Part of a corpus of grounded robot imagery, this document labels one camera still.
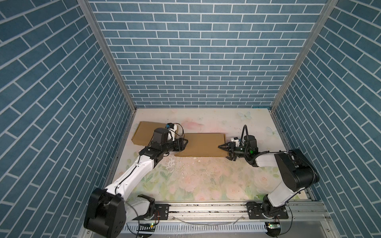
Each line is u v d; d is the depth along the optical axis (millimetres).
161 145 631
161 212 737
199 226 707
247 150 752
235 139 909
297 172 475
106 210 403
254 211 735
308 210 758
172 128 742
